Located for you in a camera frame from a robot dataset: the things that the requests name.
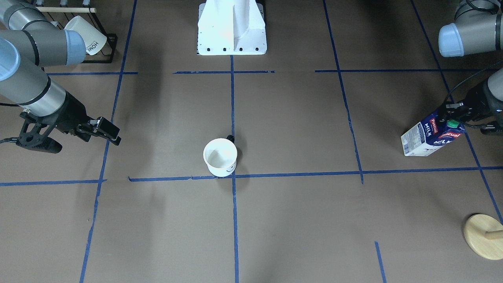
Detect black wire cup rack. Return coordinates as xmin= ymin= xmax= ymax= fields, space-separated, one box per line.
xmin=31 ymin=0 xmax=118 ymax=63

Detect wooden mug tree stand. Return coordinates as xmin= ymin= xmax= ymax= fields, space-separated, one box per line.
xmin=463 ymin=214 xmax=503 ymax=260

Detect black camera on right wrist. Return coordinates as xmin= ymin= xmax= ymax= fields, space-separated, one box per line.
xmin=15 ymin=111 xmax=62 ymax=154

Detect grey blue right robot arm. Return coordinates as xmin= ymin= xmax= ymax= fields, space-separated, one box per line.
xmin=0 ymin=0 xmax=121 ymax=153

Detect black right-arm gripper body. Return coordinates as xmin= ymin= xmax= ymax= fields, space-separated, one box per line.
xmin=47 ymin=92 xmax=92 ymax=143

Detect blue Pascual milk carton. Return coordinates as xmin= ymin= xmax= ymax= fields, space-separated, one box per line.
xmin=401 ymin=110 xmax=466 ymax=156

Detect white ribbed HOME cup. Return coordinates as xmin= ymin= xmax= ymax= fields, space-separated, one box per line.
xmin=64 ymin=16 xmax=107 ymax=55

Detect white smiley face mug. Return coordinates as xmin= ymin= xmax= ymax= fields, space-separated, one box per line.
xmin=202 ymin=135 xmax=238 ymax=178

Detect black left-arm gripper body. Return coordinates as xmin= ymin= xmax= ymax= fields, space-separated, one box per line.
xmin=438 ymin=79 xmax=503 ymax=136

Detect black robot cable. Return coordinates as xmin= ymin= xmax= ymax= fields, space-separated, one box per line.
xmin=444 ymin=59 xmax=503 ymax=105

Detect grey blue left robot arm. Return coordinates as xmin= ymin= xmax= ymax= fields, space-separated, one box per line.
xmin=438 ymin=0 xmax=503 ymax=136

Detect white camera pole base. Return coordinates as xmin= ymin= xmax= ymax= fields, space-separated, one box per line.
xmin=196 ymin=0 xmax=268 ymax=56

